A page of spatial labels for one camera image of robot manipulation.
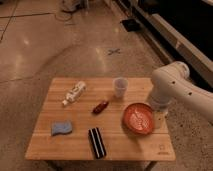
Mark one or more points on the white ceramic cup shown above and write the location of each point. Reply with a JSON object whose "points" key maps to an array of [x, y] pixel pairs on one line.
{"points": [[120, 86]]}

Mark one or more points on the black floor mat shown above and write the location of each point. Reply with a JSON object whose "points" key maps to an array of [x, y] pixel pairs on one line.
{"points": [[130, 25]]}

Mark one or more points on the white plastic bottle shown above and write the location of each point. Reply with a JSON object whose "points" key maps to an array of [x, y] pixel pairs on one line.
{"points": [[74, 93]]}

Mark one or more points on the dark red small object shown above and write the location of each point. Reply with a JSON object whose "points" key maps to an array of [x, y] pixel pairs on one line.
{"points": [[100, 107]]}

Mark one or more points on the wooden table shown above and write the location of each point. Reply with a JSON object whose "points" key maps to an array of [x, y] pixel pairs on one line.
{"points": [[120, 143]]}

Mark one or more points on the orange ceramic bowl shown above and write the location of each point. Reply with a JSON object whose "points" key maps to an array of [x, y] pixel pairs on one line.
{"points": [[138, 118]]}

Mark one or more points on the long white black bench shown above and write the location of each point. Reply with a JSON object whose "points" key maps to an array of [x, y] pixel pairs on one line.
{"points": [[185, 30]]}

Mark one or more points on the white base with cables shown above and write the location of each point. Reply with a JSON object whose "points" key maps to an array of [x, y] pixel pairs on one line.
{"points": [[73, 5]]}

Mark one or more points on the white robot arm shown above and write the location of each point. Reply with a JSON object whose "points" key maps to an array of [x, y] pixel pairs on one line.
{"points": [[171, 82]]}

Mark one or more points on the black white striped case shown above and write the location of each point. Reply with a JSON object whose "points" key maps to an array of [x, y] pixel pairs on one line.
{"points": [[97, 143]]}

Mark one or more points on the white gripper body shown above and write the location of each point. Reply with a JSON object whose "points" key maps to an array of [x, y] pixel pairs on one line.
{"points": [[159, 117]]}

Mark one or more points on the blue sponge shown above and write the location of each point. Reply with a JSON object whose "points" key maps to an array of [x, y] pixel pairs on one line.
{"points": [[61, 128]]}

